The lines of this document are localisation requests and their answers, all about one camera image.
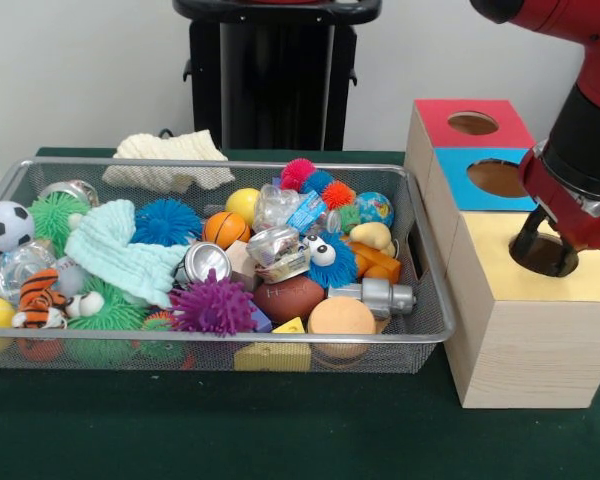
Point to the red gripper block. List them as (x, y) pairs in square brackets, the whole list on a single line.
[(575, 215)]

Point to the cream knit cloth roll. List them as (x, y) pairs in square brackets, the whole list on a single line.
[(170, 160)]

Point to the black and white soccer ball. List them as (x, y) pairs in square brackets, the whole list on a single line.
[(5, 226)]

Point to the purple spiky ball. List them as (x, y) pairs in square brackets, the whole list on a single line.
[(212, 305)]

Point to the wooden three-hole box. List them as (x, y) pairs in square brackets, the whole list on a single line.
[(530, 340)]

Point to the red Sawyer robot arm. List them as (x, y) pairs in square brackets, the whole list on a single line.
[(580, 100)]

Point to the yellow ball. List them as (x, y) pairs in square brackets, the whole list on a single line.
[(242, 204)]

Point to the clear mesh bin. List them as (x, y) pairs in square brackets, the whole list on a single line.
[(432, 300)]

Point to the brown toy football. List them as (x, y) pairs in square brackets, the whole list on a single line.
[(288, 298)]

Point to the green spiky ball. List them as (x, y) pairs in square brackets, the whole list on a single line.
[(55, 215)]

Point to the mint green knit cloth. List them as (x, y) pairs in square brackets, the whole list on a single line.
[(120, 255)]

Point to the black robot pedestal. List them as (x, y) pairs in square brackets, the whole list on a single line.
[(280, 80)]

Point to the blue fuzzy monster toy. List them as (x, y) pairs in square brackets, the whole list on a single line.
[(330, 262)]

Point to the orange tiger plush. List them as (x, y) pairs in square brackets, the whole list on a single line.
[(40, 300)]

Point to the yellow cheese wedge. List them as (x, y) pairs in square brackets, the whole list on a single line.
[(272, 354)]

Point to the dark green tablecloth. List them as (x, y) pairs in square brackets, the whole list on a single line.
[(280, 430)]

